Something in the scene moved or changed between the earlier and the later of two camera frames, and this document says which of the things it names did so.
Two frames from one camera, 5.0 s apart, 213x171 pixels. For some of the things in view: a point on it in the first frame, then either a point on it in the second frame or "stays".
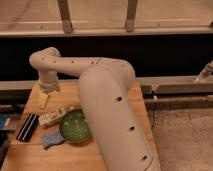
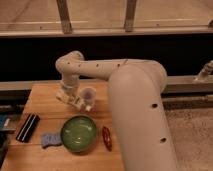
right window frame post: (130, 23) stays
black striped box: (27, 128) stays
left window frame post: (65, 12) stays
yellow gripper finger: (43, 100) to (64, 96)
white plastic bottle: (47, 118) to (74, 101)
